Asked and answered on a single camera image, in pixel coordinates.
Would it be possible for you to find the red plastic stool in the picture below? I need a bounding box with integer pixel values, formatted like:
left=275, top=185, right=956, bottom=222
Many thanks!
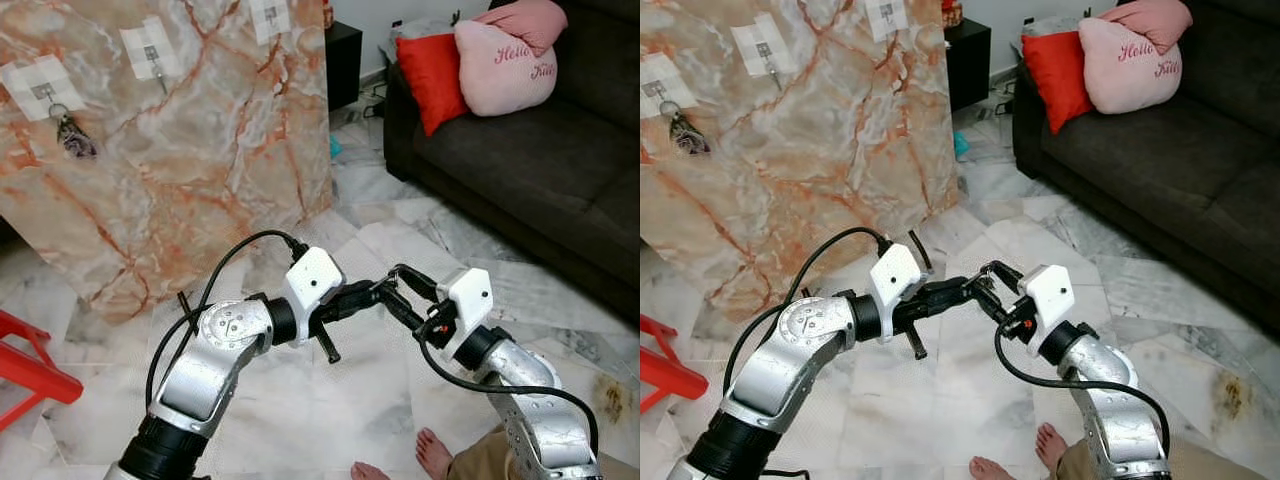
left=640, top=315, right=709, bottom=413
left=0, top=308, right=84, bottom=433

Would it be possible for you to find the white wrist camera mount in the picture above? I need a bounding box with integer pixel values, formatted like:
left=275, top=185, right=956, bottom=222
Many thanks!
left=868, top=243, right=926, bottom=316
left=435, top=267, right=494, bottom=346
left=283, top=246, right=346, bottom=319
left=1020, top=265, right=1076, bottom=346

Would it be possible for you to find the black side cabinet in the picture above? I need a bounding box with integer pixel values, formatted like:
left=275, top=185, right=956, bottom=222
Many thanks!
left=945, top=18, right=993, bottom=113
left=325, top=20, right=363, bottom=113

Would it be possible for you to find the red pillow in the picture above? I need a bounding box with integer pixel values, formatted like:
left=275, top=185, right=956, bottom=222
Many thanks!
left=395, top=33, right=471, bottom=138
left=1022, top=30, right=1096, bottom=134

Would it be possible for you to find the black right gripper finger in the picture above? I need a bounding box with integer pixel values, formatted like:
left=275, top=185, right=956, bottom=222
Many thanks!
left=390, top=263, right=443, bottom=303
left=973, top=283, right=1018, bottom=329
left=383, top=288, right=431, bottom=334
left=980, top=258, right=1028, bottom=298

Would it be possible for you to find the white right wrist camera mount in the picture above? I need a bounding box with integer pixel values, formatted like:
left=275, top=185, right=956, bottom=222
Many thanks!
left=435, top=267, right=494, bottom=346
left=1020, top=265, right=1076, bottom=346

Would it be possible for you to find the dark fabric sofa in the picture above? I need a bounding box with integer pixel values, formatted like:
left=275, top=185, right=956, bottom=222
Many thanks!
left=383, top=0, right=641, bottom=321
left=1010, top=0, right=1280, bottom=336

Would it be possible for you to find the tan trouser leg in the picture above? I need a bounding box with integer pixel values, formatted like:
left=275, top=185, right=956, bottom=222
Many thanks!
left=445, top=425, right=521, bottom=480
left=1055, top=435, right=1121, bottom=480

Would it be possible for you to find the silver adhesive wall hook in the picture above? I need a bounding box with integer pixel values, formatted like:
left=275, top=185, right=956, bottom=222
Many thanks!
left=865, top=0, right=909, bottom=43
left=0, top=55, right=76, bottom=123
left=248, top=0, right=293, bottom=46
left=732, top=12, right=801, bottom=91
left=640, top=52, right=696, bottom=119
left=120, top=18, right=183, bottom=96

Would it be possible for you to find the pink lettered pillow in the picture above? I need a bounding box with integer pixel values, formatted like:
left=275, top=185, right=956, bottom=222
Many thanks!
left=1078, top=17, right=1184, bottom=114
left=453, top=20, right=559, bottom=118

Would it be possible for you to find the purple black charm keychain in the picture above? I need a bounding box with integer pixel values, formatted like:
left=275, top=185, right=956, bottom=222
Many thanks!
left=47, top=100, right=101, bottom=161
left=668, top=105, right=713, bottom=158

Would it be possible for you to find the grey speckled cushion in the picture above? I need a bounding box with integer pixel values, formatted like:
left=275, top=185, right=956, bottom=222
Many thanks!
left=1015, top=12, right=1086, bottom=41
left=385, top=15, right=461, bottom=46

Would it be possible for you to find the plain pink pillow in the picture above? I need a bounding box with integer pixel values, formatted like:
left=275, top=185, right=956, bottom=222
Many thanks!
left=1115, top=0, right=1194, bottom=54
left=488, top=0, right=569, bottom=58

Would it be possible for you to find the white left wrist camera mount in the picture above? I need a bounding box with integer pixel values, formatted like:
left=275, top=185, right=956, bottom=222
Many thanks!
left=868, top=243, right=926, bottom=316
left=283, top=246, right=346, bottom=319

